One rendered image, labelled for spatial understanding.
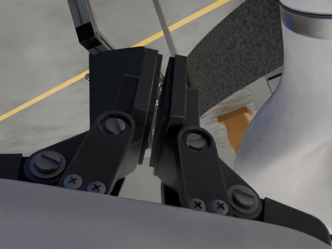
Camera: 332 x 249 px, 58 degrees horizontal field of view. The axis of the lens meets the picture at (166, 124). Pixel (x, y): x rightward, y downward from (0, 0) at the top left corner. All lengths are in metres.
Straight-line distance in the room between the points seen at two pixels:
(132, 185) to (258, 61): 5.32
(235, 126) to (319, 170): 7.72
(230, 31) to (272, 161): 1.52
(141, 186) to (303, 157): 6.31
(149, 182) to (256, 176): 6.16
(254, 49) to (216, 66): 0.27
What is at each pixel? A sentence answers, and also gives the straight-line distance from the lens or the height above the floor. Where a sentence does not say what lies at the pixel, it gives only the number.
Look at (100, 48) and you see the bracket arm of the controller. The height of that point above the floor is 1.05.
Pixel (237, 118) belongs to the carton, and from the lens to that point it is 8.00.
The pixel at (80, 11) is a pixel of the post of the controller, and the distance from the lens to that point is 0.57.
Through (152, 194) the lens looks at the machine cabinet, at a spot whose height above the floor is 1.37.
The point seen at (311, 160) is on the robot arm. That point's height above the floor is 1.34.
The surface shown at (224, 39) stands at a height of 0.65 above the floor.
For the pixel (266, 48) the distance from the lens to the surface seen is 1.62.
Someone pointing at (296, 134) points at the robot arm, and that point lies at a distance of 0.23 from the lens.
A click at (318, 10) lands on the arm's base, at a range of 0.19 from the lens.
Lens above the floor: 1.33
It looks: 11 degrees down
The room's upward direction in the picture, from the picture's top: 162 degrees clockwise
